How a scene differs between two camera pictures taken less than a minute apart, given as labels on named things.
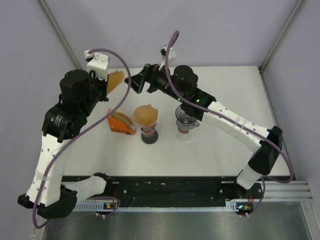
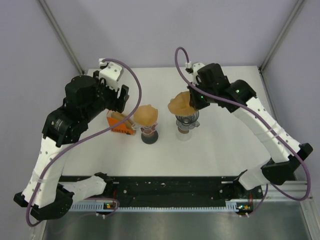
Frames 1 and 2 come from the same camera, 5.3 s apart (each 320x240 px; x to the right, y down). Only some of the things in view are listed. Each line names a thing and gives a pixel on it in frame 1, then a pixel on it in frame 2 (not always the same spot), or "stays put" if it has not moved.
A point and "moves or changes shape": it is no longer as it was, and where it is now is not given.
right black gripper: x=137 y=83 -> x=197 y=104
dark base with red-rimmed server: x=149 y=135 stays put
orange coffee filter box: x=116 y=125 stays put
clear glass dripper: x=147 y=130 stays put
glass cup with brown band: x=185 y=135 stays put
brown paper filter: x=114 y=79 moves or changes shape
